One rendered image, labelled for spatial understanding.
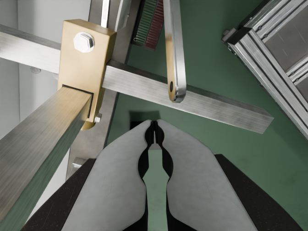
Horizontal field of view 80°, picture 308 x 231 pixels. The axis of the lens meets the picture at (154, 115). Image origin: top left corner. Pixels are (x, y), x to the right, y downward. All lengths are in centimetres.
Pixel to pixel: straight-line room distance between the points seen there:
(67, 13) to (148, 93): 29
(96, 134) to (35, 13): 28
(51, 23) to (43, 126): 34
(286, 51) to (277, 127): 63
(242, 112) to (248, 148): 126
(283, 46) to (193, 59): 42
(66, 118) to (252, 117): 24
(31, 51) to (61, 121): 11
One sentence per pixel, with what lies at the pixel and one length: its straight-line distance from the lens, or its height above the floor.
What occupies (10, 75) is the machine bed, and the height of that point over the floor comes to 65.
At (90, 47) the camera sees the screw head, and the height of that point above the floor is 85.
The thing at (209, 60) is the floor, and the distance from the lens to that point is 113.
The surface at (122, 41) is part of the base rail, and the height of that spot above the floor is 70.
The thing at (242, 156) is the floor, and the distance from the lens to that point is 158.
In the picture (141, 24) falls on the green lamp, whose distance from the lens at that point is 36.
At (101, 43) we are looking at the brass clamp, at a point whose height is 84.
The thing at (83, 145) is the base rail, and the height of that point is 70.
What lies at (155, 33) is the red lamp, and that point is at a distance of 36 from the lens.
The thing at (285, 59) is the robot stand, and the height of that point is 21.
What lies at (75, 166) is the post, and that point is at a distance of 50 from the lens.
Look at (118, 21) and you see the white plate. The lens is 26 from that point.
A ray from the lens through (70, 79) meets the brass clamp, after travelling 25.
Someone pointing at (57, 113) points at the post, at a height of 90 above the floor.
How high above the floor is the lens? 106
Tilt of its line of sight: 61 degrees down
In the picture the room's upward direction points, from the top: 178 degrees clockwise
